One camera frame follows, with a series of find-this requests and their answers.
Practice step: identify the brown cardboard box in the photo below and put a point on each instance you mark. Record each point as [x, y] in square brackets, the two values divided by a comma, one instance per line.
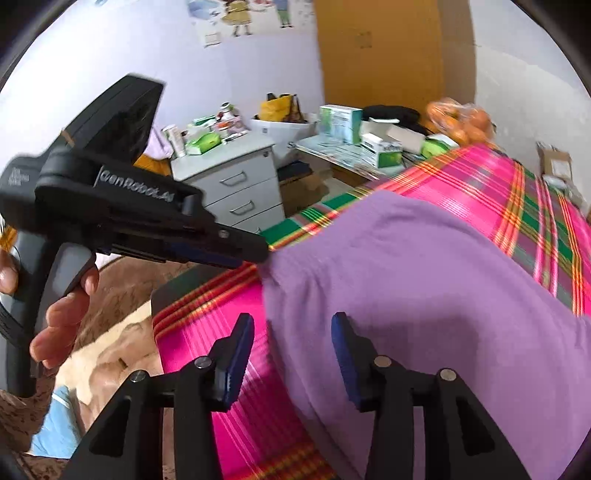
[554, 161]

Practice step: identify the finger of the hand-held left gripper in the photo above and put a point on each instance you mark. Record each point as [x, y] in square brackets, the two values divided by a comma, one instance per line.
[244, 244]
[194, 254]

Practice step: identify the pink plaid bed sheet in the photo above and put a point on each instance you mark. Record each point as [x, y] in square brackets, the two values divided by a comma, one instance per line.
[207, 323]

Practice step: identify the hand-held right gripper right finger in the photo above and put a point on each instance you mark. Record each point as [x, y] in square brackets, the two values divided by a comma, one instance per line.
[344, 360]

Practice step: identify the flat cardboard carton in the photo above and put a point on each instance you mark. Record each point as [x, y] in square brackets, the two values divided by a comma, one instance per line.
[304, 189]

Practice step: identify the grey drawer cabinet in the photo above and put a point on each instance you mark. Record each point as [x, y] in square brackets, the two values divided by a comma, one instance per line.
[231, 184]

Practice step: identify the purple sweater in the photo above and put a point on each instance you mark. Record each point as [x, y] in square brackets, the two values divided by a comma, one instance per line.
[415, 277]

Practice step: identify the black garment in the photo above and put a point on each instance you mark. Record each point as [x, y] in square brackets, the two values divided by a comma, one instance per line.
[392, 113]

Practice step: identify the green tissue packet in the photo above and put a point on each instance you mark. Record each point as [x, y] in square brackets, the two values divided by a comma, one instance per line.
[438, 146]

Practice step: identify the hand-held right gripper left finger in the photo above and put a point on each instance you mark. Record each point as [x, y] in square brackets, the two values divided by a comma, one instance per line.
[240, 355]

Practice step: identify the green white medicine box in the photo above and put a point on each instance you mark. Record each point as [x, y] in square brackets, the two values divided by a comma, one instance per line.
[381, 152]

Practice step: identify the teal white box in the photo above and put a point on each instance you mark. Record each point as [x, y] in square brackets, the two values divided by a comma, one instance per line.
[339, 124]

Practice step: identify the brown fuzzy blanket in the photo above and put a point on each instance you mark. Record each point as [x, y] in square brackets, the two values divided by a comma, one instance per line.
[120, 300]

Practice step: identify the wooden wardrobe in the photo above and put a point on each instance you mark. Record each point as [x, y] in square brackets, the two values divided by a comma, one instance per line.
[392, 55]

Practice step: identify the yellow bag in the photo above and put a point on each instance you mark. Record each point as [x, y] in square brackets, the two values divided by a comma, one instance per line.
[281, 110]

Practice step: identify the wall poster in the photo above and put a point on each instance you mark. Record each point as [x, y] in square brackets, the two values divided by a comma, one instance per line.
[249, 18]

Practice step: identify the person's left hand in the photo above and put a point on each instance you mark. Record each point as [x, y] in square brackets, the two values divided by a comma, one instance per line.
[64, 327]

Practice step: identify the bag of oranges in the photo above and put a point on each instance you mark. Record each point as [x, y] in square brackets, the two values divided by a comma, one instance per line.
[461, 120]

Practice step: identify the folding table with printed top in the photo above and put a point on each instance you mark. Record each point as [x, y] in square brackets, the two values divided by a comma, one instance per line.
[337, 157]

